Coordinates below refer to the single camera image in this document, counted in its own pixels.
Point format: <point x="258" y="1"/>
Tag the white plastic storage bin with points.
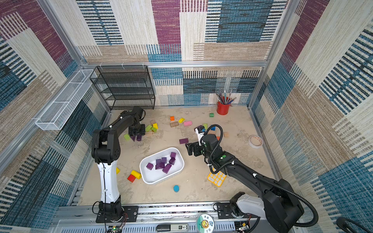
<point x="156" y="175"/>

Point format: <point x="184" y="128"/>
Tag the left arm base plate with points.
<point x="127" y="214"/>

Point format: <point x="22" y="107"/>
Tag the yellow calculator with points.
<point x="217" y="179"/>

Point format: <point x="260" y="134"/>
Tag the roll of tape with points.
<point x="255" y="141"/>

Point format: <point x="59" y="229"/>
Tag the black wire shelf rack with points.
<point x="123" y="87"/>

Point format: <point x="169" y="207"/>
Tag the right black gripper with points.
<point x="194" y="148"/>

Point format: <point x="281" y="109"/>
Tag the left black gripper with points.
<point x="133" y="133"/>

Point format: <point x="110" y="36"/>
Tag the yellow cylinder block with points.
<point x="136" y="174"/>

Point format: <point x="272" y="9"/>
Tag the small purple cube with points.
<point x="150" y="166"/>

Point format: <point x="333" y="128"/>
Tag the long purple brick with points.
<point x="167" y="168"/>

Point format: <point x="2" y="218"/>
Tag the pink brick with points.
<point x="187" y="123"/>

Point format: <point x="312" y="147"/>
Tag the brown wooden brick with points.
<point x="174" y="124"/>

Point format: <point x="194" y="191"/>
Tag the round green sticker badge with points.
<point x="205" y="223"/>

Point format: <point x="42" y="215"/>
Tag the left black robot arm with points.
<point x="105" y="150"/>

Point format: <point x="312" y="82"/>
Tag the red cube block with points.
<point x="131" y="178"/>

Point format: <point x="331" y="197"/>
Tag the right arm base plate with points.
<point x="228" y="211"/>

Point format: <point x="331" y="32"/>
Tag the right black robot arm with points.
<point x="283" y="208"/>

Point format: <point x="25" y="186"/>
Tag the lime green cube left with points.
<point x="127" y="137"/>

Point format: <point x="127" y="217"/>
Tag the lime green brick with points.
<point x="148" y="128"/>

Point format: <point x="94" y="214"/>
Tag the white mesh wall basket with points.
<point x="59" y="111"/>

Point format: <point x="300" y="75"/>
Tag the blue round block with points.
<point x="176" y="188"/>

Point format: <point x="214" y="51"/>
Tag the red pen cup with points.
<point x="222" y="109"/>

